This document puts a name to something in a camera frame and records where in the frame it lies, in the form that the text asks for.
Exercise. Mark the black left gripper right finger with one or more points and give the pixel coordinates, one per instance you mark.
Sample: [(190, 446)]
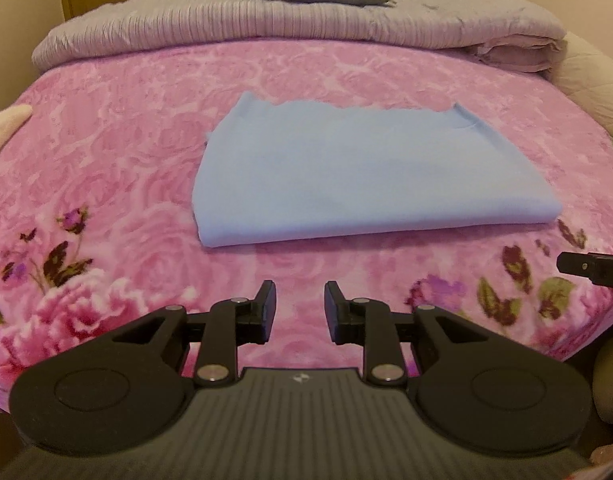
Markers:
[(430, 331)]

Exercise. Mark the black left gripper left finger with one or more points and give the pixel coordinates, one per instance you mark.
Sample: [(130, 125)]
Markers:
[(228, 325)]

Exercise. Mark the light blue sweatshirt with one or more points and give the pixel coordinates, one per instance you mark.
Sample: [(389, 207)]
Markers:
[(306, 169)]

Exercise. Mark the pink rose blanket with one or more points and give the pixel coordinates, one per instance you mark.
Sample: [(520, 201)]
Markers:
[(96, 224)]

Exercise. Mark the cream quilted headboard cushion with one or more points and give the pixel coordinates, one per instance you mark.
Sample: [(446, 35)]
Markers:
[(584, 75)]

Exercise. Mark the striped lilac duvet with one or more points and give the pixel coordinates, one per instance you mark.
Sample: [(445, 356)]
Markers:
[(511, 34)]

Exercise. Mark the cream pillow corner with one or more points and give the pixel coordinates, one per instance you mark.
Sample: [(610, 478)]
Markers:
[(12, 119)]

